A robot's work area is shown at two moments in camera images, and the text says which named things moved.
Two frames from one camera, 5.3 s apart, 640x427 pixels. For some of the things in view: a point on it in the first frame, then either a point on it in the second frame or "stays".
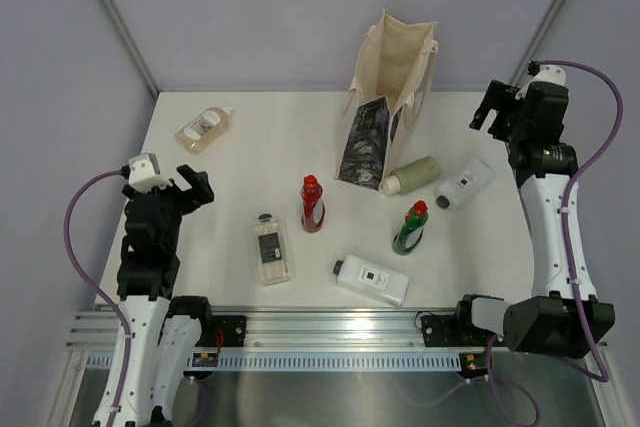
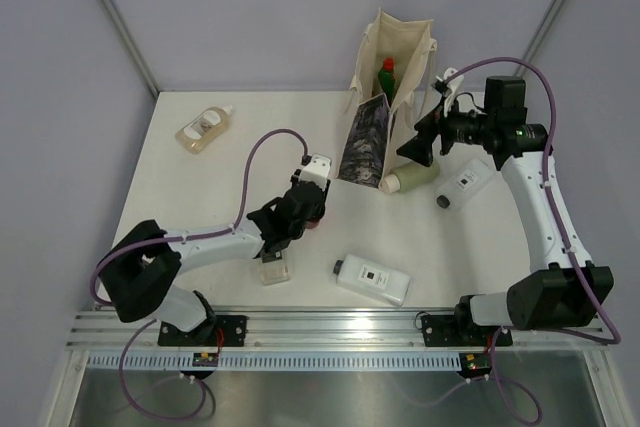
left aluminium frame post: x=118 y=17 stays
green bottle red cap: x=411 y=232 -> x=387 y=77
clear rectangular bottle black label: x=270 y=251 stays
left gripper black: x=201 y=192 -> x=317 y=210
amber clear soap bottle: x=201 y=129 stays
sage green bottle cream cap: x=411 y=176 stays
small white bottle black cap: x=452 y=193 stays
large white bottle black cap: x=372 y=279 stays
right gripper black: x=497 y=96 -> x=433 y=124
